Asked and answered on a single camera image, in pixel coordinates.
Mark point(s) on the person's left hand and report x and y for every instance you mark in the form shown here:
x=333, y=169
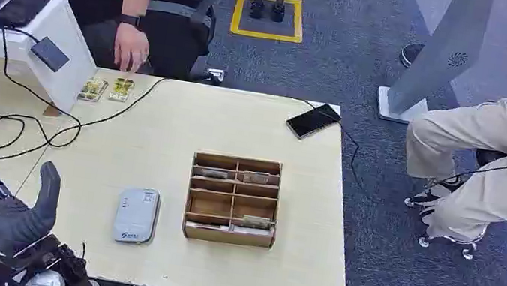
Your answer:
x=130, y=45

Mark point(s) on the grey card reader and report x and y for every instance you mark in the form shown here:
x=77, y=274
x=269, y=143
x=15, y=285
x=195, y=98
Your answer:
x=136, y=216

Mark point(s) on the black wristwatch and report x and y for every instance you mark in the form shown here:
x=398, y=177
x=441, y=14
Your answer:
x=128, y=20

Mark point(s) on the black office chair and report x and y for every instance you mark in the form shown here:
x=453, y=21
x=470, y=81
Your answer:
x=187, y=11

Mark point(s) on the white desk riser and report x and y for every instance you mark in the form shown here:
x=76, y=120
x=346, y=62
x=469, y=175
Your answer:
x=56, y=32

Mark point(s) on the black rectangular hub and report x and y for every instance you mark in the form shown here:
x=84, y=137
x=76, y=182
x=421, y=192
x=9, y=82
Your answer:
x=50, y=53

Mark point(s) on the black flat pad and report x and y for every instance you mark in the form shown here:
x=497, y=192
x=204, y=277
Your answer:
x=25, y=4

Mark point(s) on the silver floor socket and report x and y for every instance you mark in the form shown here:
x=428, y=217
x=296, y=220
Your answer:
x=216, y=74

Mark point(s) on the brown paper piece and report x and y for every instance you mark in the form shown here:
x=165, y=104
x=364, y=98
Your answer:
x=52, y=111

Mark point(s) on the yellow floor tape square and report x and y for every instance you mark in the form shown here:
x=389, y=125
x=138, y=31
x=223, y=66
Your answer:
x=265, y=35

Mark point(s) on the card standing in box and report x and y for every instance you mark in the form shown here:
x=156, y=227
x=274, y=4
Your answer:
x=256, y=178
x=255, y=222
x=214, y=174

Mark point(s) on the black smartphone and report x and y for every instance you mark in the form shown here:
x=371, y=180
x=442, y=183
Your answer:
x=313, y=120

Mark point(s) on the white card stack in box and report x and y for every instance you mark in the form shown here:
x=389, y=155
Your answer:
x=211, y=226

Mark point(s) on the wooden compartment card box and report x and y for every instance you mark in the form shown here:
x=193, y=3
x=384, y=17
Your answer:
x=227, y=236

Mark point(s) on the black shoe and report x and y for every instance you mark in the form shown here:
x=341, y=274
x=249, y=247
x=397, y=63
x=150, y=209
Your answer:
x=410, y=53

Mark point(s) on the grey kiosk stand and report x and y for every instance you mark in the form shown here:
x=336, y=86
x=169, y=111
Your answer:
x=443, y=49

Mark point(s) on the stool with chrome casters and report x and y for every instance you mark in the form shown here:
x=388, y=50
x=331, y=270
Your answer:
x=450, y=240

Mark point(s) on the seated person in beige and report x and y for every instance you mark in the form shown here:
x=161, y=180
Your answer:
x=496, y=163

